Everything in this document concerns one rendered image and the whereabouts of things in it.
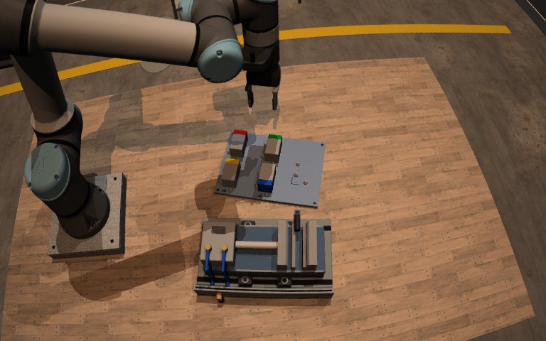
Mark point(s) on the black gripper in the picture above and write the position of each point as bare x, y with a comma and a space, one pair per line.
261, 57

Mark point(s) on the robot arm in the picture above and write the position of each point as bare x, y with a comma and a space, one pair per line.
204, 37

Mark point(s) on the tan flat bar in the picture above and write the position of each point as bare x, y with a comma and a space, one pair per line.
293, 248

